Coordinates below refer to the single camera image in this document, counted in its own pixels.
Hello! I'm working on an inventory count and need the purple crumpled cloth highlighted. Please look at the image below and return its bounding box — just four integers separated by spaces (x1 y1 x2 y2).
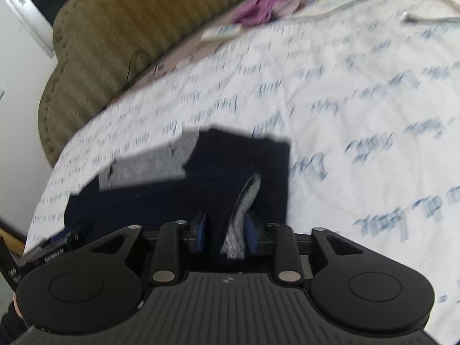
231 0 305 27

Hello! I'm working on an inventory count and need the white script-print bed sheet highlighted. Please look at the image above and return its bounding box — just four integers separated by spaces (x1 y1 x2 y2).
26 0 459 344

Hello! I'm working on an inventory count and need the white power strip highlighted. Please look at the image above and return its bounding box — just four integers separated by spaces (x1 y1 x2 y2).
201 24 242 42

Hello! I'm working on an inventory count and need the olive green padded headboard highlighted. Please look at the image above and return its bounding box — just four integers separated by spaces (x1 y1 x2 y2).
37 0 242 165

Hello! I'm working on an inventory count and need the grey and navy knit sweater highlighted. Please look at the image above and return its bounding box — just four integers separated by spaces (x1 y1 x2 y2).
64 129 290 259

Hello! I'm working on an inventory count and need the black cable at headboard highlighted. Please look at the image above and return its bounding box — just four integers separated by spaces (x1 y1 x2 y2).
123 47 161 91

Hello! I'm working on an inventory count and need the person's left hand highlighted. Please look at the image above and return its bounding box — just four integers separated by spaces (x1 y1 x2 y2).
12 293 23 320

